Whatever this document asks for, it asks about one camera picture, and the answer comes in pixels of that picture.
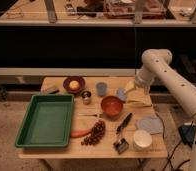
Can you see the bunch of brown grapes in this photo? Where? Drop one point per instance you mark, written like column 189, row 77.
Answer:
column 97, row 133

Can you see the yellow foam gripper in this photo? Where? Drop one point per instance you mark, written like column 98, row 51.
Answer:
column 130, row 86

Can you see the wooden table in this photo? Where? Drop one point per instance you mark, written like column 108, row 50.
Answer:
column 105, row 149

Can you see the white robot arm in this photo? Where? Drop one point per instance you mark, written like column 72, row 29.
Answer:
column 155, row 63

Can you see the black power adapter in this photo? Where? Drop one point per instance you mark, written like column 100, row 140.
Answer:
column 187, row 134

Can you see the yellow apple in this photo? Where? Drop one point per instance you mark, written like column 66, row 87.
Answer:
column 74, row 85

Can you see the small blue object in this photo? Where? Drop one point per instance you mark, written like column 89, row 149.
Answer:
column 120, row 93

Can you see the green plastic tray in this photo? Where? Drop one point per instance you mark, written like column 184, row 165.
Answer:
column 47, row 122

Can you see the grey blue plate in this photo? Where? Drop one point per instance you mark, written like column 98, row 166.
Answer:
column 151, row 124

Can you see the blue plastic cup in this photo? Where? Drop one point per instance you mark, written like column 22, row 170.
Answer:
column 101, row 88

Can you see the metal binder clip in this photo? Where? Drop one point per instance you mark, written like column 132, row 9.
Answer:
column 121, row 145

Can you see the orange carrot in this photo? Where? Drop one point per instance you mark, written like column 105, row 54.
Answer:
column 80, row 133

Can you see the dark red bowl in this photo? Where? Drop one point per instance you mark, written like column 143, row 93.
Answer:
column 74, row 78

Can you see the metal fork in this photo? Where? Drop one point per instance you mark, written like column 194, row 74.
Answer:
column 92, row 115

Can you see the black handled tool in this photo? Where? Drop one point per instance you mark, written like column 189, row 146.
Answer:
column 124, row 123

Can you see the white bowl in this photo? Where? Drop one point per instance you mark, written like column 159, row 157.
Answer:
column 142, row 139

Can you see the small metal cup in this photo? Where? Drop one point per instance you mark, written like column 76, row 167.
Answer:
column 86, row 97

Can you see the orange bowl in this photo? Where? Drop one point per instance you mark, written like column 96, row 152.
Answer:
column 111, row 106

